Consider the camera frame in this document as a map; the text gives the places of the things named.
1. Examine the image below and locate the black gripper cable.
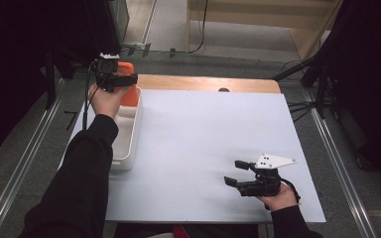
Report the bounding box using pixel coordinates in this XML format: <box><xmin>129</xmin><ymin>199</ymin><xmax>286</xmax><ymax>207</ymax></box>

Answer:
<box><xmin>280</xmin><ymin>178</ymin><xmax>303</xmax><ymax>205</ymax></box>
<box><xmin>81</xmin><ymin>60</ymin><xmax>101</xmax><ymax>132</ymax></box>

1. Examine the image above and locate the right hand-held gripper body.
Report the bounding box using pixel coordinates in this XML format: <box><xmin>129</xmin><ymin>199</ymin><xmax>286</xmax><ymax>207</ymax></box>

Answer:
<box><xmin>238</xmin><ymin>153</ymin><xmax>298</xmax><ymax>198</ymax></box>

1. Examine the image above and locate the black tripod stand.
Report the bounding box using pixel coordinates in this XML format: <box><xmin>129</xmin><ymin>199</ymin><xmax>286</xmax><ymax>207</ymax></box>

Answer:
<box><xmin>272</xmin><ymin>56</ymin><xmax>342</xmax><ymax>121</ymax></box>

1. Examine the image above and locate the person's right hand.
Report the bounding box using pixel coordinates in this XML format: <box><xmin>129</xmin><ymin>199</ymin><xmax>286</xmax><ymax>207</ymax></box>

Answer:
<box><xmin>257</xmin><ymin>182</ymin><xmax>301</xmax><ymax>213</ymax></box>

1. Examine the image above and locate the white paper sheet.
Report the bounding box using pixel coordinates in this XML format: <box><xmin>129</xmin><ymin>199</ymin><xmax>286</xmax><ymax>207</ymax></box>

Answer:
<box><xmin>58</xmin><ymin>88</ymin><xmax>327</xmax><ymax>224</ymax></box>

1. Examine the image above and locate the person's dark clothing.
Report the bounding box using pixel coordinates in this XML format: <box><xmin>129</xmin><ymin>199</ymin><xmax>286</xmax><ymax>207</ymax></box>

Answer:
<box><xmin>113</xmin><ymin>221</ymin><xmax>272</xmax><ymax>238</ymax></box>

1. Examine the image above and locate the orange phone case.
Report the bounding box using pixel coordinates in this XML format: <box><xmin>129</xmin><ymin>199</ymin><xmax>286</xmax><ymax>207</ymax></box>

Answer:
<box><xmin>116</xmin><ymin>61</ymin><xmax>141</xmax><ymax>108</ymax></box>

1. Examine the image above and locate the person's left hand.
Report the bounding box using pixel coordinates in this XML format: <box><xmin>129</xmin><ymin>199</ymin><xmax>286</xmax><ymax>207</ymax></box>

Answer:
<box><xmin>87</xmin><ymin>82</ymin><xmax>131</xmax><ymax>120</ymax></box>

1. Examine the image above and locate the person's red garment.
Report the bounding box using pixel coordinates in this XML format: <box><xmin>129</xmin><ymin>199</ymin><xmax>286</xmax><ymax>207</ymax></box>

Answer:
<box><xmin>173</xmin><ymin>225</ymin><xmax>191</xmax><ymax>238</ymax></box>

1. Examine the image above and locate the metal floor rail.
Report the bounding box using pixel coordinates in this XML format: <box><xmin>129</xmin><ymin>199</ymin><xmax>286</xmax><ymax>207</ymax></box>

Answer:
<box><xmin>0</xmin><ymin>77</ymin><xmax>67</xmax><ymax>238</ymax></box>
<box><xmin>301</xmin><ymin>87</ymin><xmax>380</xmax><ymax>238</ymax></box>

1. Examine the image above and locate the black curtain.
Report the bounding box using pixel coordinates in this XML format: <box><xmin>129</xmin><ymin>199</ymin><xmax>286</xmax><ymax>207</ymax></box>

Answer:
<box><xmin>0</xmin><ymin>0</ymin><xmax>123</xmax><ymax>163</ymax></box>
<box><xmin>272</xmin><ymin>0</ymin><xmax>381</xmax><ymax>186</ymax></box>

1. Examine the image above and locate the white plastic bin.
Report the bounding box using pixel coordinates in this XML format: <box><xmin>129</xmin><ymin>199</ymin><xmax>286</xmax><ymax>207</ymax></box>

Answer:
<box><xmin>109</xmin><ymin>86</ymin><xmax>144</xmax><ymax>172</ymax></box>

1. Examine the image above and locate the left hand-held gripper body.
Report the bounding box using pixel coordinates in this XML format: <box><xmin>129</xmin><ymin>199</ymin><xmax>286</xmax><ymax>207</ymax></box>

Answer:
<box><xmin>89</xmin><ymin>52</ymin><xmax>121</xmax><ymax>93</ymax></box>

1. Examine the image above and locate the wooden table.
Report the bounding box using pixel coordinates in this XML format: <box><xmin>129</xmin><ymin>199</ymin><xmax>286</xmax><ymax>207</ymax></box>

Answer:
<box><xmin>136</xmin><ymin>73</ymin><xmax>283</xmax><ymax>95</ymax></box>

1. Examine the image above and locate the wooden shelf unit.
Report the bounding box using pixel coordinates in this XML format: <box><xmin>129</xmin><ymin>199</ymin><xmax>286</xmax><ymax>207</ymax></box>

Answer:
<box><xmin>186</xmin><ymin>0</ymin><xmax>343</xmax><ymax>62</ymax></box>

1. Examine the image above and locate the black floor cable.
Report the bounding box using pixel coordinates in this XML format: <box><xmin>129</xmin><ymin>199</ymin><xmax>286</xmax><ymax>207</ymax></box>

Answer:
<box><xmin>120</xmin><ymin>0</ymin><xmax>210</xmax><ymax>56</ymax></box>

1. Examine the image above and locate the grey cabinet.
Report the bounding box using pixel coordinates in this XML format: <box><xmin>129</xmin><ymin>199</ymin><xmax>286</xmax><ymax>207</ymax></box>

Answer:
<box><xmin>107</xmin><ymin>0</ymin><xmax>131</xmax><ymax>46</ymax></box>

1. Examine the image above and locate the black upright stand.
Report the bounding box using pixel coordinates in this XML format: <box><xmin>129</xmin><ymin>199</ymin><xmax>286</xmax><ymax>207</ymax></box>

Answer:
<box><xmin>44</xmin><ymin>49</ymin><xmax>58</xmax><ymax>111</ymax></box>

